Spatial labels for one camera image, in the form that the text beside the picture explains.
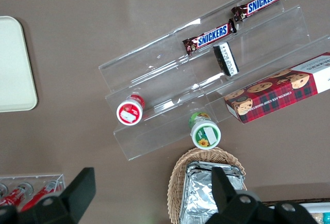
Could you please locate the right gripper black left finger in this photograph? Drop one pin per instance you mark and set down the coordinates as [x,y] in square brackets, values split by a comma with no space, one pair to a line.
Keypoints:
[74,195]

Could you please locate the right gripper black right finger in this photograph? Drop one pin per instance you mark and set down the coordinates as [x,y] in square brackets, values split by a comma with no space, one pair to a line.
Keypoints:
[227,203]

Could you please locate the aluminium foil tray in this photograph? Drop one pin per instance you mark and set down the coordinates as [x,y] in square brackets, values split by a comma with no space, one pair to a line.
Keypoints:
[233,169]
[198,195]

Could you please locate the oval tan wicker basket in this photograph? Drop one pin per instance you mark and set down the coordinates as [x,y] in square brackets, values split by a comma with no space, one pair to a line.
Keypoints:
[178,177]

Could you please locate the beige rectangular tray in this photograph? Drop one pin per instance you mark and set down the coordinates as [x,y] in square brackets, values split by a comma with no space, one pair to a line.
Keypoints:
[15,66]

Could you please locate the clear acrylic bottle rack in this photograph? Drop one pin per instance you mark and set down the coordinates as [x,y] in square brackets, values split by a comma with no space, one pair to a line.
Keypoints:
[33,178]

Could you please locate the dark brown mat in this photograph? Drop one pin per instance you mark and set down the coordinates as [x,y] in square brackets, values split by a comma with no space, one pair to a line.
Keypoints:
[296,201]

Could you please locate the clear rice cracker bag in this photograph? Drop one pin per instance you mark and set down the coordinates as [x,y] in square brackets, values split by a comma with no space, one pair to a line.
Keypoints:
[316,216]

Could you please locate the red lid snack cup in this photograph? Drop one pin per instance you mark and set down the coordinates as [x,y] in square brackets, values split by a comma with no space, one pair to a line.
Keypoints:
[129,111]

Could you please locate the teal snack packet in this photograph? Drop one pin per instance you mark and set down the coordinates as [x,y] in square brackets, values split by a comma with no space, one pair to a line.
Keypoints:
[327,216]

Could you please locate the red tartan cookie box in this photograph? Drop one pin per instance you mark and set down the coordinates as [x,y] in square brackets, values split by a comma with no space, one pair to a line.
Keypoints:
[278,95]

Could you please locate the small black white box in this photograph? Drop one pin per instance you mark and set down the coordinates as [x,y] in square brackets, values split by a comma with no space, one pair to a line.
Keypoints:
[226,58]

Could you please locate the clear acrylic stepped shelf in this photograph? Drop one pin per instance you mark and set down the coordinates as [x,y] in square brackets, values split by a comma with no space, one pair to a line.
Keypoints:
[154,61]

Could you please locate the Snickers chocolate bar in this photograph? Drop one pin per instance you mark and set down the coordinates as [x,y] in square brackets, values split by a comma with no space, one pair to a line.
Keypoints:
[211,36]
[260,2]

